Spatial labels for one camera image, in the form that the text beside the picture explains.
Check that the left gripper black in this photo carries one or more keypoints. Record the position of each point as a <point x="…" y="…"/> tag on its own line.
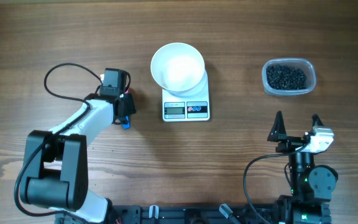
<point x="129" y="106"/>

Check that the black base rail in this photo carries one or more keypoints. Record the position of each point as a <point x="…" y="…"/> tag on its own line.
<point x="194" y="214"/>

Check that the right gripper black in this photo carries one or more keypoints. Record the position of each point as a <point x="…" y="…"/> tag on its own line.
<point x="278" y="132"/>

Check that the white bowl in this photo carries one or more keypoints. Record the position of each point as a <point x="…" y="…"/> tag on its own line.
<point x="177" y="67"/>

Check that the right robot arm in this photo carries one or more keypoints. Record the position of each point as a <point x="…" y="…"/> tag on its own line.
<point x="311" y="185"/>

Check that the white digital kitchen scale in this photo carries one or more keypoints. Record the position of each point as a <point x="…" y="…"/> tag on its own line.
<point x="191" y="105"/>

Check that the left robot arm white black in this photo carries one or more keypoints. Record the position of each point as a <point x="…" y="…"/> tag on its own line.
<point x="54" y="174"/>

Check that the pink scoop blue handle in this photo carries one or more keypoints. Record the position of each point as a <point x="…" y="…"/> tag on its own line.
<point x="125" y="124"/>

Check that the black beans pile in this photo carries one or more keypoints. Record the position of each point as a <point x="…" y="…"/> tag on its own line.
<point x="284" y="77"/>

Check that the clear plastic container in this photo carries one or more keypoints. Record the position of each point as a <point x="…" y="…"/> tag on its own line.
<point x="301" y="63"/>

